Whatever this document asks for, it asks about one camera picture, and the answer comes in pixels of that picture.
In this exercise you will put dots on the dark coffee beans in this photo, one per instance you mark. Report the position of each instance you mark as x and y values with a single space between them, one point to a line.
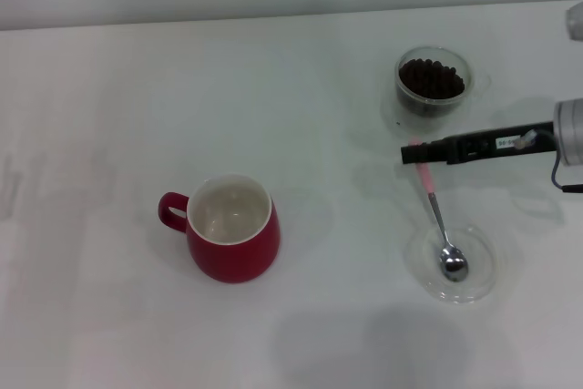
430 79

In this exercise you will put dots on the clear glass saucer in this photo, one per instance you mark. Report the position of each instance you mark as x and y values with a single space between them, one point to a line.
410 129

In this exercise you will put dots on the clear glass dish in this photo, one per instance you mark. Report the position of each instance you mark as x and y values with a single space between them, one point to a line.
480 248

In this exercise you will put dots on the red ceramic mug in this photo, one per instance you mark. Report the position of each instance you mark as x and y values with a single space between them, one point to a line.
237 261

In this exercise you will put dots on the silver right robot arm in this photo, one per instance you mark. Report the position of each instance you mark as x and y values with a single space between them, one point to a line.
571 129

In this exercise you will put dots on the clear glass cup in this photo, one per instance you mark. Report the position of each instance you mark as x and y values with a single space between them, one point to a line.
469 75

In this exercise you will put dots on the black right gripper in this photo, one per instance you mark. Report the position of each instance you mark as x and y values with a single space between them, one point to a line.
483 145

